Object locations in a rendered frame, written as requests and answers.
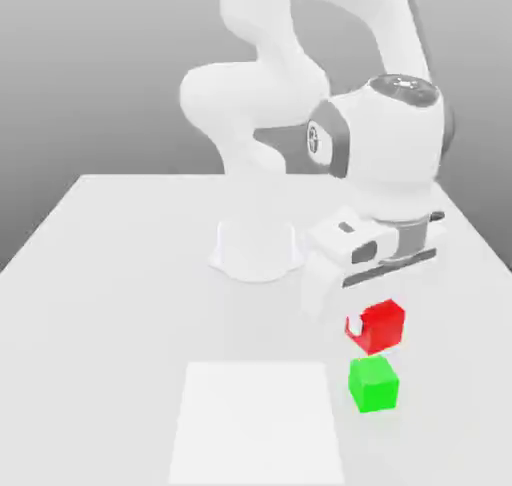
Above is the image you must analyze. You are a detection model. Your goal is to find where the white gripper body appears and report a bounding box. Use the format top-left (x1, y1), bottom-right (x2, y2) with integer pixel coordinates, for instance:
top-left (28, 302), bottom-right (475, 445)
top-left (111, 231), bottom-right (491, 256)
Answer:
top-left (301, 247), bottom-right (439, 323)

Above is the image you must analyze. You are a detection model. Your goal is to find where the small red cube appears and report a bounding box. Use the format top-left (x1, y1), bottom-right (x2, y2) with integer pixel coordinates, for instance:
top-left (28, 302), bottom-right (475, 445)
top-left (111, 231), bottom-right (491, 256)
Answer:
top-left (344, 298), bottom-right (406, 356)

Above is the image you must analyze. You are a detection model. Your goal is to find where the small green cube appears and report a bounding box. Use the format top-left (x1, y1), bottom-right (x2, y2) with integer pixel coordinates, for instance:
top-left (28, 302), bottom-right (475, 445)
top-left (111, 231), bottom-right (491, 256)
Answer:
top-left (347, 356), bottom-right (400, 414)

